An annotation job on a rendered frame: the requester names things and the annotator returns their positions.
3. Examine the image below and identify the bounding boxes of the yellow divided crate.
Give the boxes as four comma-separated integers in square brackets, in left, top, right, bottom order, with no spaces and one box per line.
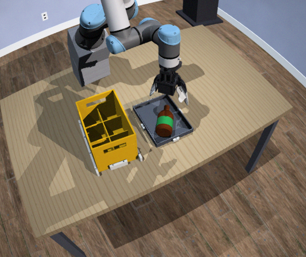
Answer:
[78,95,138,172]

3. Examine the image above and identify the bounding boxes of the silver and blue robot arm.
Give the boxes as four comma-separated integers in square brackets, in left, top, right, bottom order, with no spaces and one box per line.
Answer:
[75,0,182,71]

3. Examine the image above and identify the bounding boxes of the brown bottle with green label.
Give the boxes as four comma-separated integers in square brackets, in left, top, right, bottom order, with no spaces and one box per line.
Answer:
[155,105,174,137]

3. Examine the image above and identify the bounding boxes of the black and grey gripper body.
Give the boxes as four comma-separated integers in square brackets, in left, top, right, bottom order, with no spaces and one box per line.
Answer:
[155,64,180,96]

